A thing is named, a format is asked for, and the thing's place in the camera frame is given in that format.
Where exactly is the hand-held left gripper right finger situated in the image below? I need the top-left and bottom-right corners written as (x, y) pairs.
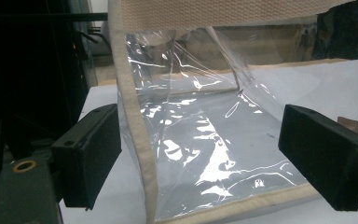
top-left (277, 104), bottom-right (358, 212)

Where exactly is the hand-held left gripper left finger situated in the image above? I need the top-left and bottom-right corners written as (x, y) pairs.
top-left (50, 103), bottom-right (123, 211)

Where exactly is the clear plastic bag beige trim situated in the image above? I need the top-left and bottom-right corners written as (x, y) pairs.
top-left (107, 0), bottom-right (358, 224)

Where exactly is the dark metal stand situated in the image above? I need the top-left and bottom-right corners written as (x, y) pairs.
top-left (0, 0), bottom-right (109, 194)

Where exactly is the black cable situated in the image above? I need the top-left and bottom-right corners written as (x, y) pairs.
top-left (77, 27), bottom-right (113, 54)

